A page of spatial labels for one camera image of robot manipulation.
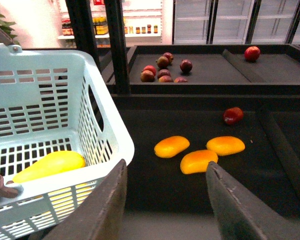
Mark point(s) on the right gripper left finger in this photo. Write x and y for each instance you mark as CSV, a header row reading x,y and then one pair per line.
x,y
100,216

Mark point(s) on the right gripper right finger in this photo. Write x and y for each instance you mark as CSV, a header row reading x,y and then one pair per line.
x,y
240,214

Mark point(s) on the yellow mango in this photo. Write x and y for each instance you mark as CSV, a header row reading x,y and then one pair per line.
x,y
52,164

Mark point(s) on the light blue plastic basket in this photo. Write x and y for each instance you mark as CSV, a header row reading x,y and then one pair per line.
x,y
54,100

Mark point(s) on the orange mango middle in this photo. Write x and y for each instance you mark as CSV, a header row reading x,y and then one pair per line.
x,y
197,161

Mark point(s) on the orange mango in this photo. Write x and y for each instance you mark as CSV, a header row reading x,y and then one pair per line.
x,y
225,145
171,146
197,161

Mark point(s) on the orange mango right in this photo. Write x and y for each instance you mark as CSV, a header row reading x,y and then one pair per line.
x,y
225,145

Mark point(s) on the orange mango left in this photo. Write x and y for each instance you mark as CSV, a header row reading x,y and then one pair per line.
x,y
171,146

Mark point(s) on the red apple lower tray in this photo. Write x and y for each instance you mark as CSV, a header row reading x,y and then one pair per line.
x,y
232,116

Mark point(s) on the red apple far right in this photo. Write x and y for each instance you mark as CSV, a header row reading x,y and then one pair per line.
x,y
252,54

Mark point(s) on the glass door refrigerator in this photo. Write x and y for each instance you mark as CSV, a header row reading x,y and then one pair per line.
x,y
238,22

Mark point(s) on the white shelf with bottles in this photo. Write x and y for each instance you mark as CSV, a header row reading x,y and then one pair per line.
x,y
139,21

